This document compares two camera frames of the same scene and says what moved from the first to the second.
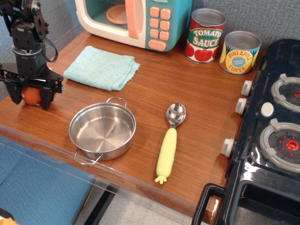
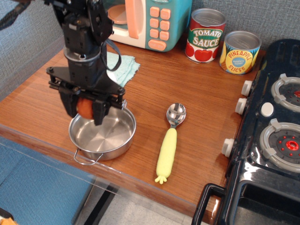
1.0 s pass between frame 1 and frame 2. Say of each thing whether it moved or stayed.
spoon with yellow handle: stayed
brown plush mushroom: moved
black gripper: moved
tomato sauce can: stayed
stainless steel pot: stayed
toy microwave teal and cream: stayed
